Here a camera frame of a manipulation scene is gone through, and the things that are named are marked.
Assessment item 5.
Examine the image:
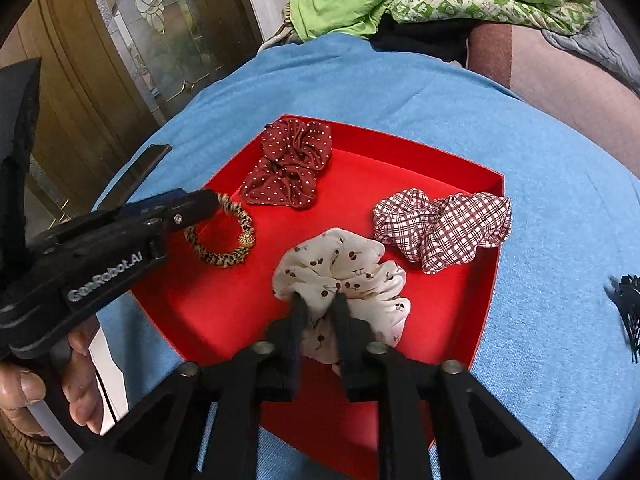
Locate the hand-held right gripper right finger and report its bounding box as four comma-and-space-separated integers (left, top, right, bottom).
330, 291, 576, 480

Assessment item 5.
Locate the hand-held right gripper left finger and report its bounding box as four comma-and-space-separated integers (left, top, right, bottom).
65, 292, 311, 480

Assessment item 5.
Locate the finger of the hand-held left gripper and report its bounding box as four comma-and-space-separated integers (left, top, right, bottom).
112, 188, 189, 224
147, 189, 222, 237

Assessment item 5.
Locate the white cherry print scrunchie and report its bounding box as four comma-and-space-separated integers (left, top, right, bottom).
271, 227, 413, 376

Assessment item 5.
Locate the leopard print hair tie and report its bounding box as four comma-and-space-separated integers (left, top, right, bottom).
184, 192, 257, 267

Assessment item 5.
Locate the red tray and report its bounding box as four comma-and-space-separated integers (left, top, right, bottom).
132, 114, 506, 480

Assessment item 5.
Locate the black hair claw clip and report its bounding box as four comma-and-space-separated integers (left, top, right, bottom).
604, 274, 640, 366

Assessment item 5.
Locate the person's left hand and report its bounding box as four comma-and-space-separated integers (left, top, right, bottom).
0, 320, 103, 441

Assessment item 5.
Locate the black smartphone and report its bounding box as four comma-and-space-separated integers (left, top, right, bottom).
120, 144, 173, 183

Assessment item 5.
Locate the dark red polka dot scrunchie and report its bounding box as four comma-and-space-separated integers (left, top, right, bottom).
240, 119, 335, 211

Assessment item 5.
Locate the red white plaid scrunchie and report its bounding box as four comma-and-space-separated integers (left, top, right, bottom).
373, 187, 513, 275

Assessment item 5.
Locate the wooden door with leaded glass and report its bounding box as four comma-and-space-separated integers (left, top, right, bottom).
0, 0, 263, 221

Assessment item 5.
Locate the striped cloth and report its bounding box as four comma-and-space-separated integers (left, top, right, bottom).
257, 2, 301, 53

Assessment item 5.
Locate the blue bedsheet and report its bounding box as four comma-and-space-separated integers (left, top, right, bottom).
92, 35, 640, 480

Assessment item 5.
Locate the black cloth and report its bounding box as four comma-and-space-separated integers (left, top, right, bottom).
372, 15, 471, 63

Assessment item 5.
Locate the pink brown-ended pillow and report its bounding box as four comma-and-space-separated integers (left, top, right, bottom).
467, 25, 640, 181

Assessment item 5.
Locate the gray quilted pillow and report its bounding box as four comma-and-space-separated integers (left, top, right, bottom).
542, 10, 640, 86

